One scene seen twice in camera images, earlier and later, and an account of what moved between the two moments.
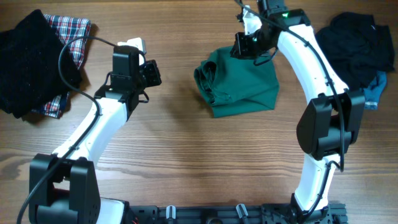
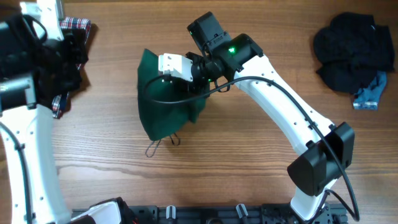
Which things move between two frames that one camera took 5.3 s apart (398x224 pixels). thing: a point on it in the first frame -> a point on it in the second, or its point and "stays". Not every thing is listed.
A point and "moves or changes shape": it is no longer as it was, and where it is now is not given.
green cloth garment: x=233 y=85 moves or changes shape
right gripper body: x=250 y=46 -> x=202 y=75
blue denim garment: x=372 y=93 stays
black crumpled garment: x=358 y=48 stays
